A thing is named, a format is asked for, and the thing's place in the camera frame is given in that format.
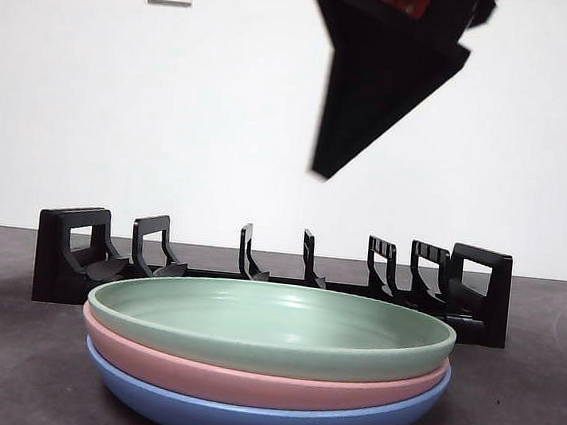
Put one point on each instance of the blue plate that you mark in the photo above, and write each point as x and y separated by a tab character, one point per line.
263	419

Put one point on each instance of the black dish rack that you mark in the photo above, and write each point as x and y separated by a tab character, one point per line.
499	293

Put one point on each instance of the pink plate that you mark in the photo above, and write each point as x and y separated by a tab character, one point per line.
267	384

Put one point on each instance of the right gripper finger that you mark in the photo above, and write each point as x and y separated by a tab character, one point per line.
370	90

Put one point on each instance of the green plate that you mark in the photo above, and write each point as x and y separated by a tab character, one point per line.
273	322

